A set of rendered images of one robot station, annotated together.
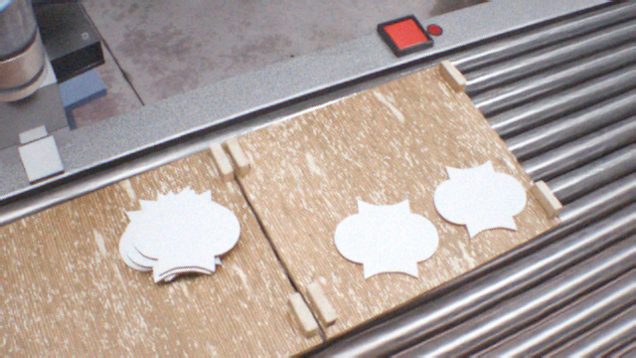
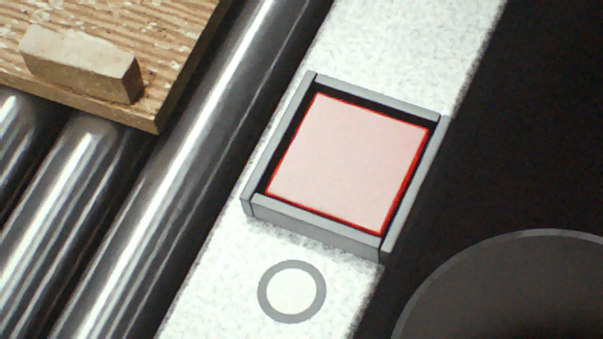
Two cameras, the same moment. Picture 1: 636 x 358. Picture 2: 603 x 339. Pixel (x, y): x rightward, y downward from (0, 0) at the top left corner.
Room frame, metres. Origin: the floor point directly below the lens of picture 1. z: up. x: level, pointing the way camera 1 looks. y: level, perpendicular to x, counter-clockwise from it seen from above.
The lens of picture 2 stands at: (1.22, -0.25, 1.43)
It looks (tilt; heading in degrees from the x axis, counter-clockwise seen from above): 60 degrees down; 156
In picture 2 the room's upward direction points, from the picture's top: 11 degrees counter-clockwise
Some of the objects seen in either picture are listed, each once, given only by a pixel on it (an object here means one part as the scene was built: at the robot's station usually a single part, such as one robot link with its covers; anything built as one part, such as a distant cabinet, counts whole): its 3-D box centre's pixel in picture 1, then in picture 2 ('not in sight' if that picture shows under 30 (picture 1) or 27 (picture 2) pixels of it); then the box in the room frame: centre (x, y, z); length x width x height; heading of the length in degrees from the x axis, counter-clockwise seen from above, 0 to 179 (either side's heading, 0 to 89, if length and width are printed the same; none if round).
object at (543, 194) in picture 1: (546, 198); not in sight; (0.63, -0.35, 0.95); 0.06 x 0.02 x 0.03; 34
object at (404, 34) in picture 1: (404, 36); (349, 167); (0.96, -0.12, 0.92); 0.06 x 0.06 x 0.01; 32
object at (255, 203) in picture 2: (404, 35); (348, 165); (0.96, -0.12, 0.92); 0.08 x 0.08 x 0.02; 32
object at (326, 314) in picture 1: (321, 304); not in sight; (0.42, -0.02, 0.95); 0.06 x 0.02 x 0.03; 34
